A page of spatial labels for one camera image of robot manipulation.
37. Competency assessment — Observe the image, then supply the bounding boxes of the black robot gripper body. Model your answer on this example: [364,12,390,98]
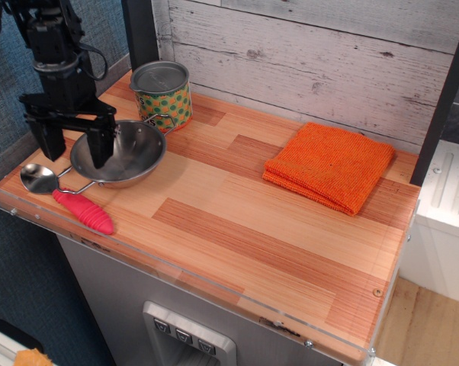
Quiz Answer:
[19,63,116,136]

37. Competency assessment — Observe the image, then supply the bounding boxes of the dark left frame post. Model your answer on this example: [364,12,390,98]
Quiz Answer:
[121,0,159,72]

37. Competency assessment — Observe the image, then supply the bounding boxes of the grey toy fridge cabinet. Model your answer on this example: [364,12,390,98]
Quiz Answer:
[59,236,374,365]

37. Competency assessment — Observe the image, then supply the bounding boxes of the white ribbed appliance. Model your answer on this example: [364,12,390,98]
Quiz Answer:
[400,141,459,301]

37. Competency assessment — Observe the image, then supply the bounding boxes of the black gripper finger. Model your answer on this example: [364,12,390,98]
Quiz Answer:
[87,130,114,169]
[27,120,66,161]

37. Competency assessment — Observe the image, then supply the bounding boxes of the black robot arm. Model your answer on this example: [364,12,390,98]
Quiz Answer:
[2,1,117,169]

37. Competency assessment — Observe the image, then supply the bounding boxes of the dark vertical frame post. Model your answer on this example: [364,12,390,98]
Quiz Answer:
[409,0,459,187]

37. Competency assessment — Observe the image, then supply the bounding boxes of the green orange patterned tin can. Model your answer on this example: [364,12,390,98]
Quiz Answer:
[130,61,193,133]

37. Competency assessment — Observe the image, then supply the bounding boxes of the stainless steel two-handled pot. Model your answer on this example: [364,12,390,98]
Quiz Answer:
[61,114,176,195]

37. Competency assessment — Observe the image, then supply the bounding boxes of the red-handled metal spoon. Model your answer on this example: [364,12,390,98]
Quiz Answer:
[20,163,114,235]

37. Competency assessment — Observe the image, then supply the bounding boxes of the silver dispenser button panel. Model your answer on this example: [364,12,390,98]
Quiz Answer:
[143,301,237,365]

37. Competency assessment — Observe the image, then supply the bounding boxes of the folded orange cloth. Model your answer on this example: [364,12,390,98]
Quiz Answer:
[262,123,395,217]

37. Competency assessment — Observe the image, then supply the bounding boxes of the orange yellow sponge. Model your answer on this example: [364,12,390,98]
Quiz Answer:
[13,348,53,366]

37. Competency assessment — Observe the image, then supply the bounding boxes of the clear acrylic table guard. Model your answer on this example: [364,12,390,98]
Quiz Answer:
[0,60,421,361]

